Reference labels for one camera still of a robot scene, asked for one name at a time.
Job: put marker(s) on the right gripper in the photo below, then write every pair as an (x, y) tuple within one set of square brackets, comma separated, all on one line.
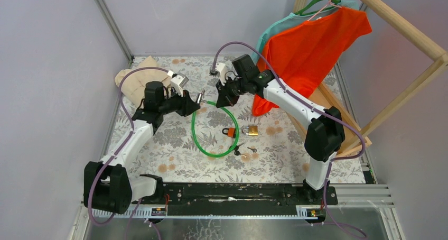
[(224, 99)]

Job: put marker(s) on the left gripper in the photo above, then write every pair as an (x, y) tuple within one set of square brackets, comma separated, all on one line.
[(188, 105)]

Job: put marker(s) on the orange padlock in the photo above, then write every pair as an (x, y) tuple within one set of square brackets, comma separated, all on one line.
[(230, 132)]

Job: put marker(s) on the brass padlock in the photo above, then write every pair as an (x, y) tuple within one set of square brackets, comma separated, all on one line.
[(250, 130)]

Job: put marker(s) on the black keys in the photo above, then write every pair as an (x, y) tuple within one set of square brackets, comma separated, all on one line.
[(237, 152)]

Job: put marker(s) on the small silver key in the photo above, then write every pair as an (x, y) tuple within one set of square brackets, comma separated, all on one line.
[(254, 150)]

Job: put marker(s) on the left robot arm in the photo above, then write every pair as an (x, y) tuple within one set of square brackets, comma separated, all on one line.
[(107, 186)]

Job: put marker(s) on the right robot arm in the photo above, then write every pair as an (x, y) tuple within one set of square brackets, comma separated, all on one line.
[(324, 132)]

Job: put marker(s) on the beige cloth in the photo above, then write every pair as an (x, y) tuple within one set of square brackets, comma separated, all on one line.
[(133, 87)]

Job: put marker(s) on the orange t-shirt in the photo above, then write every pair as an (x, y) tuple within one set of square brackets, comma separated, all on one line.
[(304, 55)]

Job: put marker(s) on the teal t-shirt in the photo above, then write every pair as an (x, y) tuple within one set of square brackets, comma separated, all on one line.
[(293, 20)]

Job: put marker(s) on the pink hanger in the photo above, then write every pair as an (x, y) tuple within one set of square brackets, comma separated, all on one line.
[(321, 10)]

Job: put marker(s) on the green hanger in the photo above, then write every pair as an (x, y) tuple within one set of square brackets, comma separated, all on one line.
[(305, 11)]

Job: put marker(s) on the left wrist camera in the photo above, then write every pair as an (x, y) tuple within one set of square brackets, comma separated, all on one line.
[(177, 82)]

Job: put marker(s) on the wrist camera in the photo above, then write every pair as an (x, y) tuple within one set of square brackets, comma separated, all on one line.
[(177, 82), (219, 70)]

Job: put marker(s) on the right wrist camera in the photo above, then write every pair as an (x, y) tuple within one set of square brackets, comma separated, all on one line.
[(219, 70)]

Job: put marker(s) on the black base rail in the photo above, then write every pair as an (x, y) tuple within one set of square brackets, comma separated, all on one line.
[(239, 199)]

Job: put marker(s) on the wooden rack frame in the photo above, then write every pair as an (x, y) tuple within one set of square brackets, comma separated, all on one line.
[(396, 78)]

